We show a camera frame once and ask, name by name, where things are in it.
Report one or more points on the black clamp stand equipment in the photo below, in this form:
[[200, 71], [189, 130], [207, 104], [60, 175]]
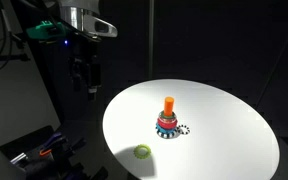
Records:
[[44, 155]]

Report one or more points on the white round table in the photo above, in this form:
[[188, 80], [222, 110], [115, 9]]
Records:
[[228, 139]]

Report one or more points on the orange stacking stand post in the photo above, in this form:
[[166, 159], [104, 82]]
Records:
[[168, 106]]

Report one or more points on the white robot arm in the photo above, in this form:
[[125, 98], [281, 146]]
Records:
[[87, 29]]

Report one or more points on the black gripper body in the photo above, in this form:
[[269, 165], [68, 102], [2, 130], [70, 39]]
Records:
[[83, 54]]

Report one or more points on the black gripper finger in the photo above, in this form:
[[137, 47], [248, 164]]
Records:
[[91, 92], [77, 84]]

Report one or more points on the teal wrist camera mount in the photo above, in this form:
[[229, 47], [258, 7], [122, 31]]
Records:
[[46, 30]]

